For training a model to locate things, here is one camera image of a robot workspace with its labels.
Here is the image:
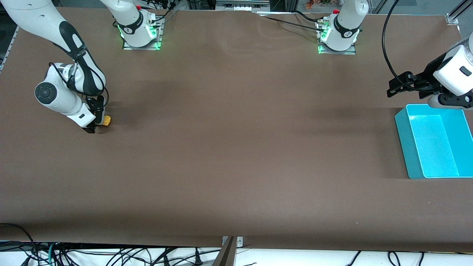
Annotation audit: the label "turquoise plastic bin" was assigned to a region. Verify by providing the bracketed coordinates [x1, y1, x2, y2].
[394, 104, 473, 180]

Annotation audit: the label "colourful background clutter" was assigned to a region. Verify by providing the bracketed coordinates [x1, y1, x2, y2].
[304, 0, 343, 10]

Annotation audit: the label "grey power strip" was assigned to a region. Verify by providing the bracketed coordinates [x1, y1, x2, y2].
[215, 0, 271, 11]

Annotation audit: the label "dark angled support strut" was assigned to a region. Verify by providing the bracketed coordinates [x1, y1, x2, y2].
[212, 236, 237, 266]

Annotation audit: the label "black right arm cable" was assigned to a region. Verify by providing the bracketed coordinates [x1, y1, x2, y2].
[48, 41, 110, 109]

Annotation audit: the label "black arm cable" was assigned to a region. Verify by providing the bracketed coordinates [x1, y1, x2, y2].
[381, 0, 425, 91]
[48, 41, 110, 109]

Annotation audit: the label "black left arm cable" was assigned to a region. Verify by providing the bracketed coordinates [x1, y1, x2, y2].
[381, 0, 425, 91]

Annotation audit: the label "aluminium corner bracket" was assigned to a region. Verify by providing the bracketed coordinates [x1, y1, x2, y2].
[445, 0, 473, 25]

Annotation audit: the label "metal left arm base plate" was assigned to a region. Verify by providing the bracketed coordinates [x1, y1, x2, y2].
[317, 19, 357, 55]

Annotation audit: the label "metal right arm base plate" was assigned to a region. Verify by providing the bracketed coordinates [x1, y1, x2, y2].
[122, 16, 163, 51]

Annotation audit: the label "black looped floor cable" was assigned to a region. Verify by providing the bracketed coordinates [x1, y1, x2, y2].
[0, 223, 39, 266]

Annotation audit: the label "black base power cable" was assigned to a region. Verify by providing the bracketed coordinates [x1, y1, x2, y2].
[253, 10, 326, 33]

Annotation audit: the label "black tangled floor cables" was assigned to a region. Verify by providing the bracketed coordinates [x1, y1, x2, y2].
[55, 247, 222, 266]

